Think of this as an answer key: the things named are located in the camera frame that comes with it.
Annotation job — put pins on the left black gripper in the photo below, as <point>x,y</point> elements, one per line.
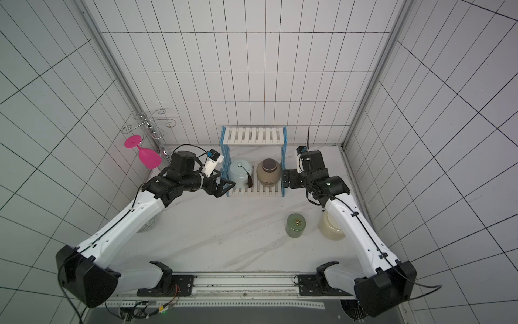
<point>219,192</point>

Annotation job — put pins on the brown tea canister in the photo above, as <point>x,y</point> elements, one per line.
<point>269,172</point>

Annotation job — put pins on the green tea canister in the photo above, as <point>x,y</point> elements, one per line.
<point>295,225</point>

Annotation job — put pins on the cream tea canister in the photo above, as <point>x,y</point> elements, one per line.
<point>330,228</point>

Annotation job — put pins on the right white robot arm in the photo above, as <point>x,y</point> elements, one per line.
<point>384,281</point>

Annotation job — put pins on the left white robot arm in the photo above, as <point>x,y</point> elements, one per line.
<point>84,271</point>

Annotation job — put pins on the light blue tea canister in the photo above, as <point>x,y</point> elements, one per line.
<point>240,172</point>

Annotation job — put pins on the pink plastic wine glass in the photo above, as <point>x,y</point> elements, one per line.
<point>149,158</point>

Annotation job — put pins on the chrome glass holder stand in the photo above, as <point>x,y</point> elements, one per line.
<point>155,125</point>

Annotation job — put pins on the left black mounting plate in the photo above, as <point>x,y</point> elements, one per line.
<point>170,286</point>

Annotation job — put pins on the black mounting plate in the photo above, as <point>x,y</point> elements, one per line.
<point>315,285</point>
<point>170,286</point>

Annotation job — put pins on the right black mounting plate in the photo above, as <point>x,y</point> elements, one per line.
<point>315,285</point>

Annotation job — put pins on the left base wiring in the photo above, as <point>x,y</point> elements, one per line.
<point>158,305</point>

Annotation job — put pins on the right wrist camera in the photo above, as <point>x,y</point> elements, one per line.
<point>302,158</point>

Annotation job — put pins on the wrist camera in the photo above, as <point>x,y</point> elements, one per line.
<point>213,159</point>
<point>302,158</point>

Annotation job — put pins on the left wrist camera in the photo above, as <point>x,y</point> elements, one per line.
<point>213,159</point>

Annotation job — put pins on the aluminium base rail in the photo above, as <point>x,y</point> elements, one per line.
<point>231,289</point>

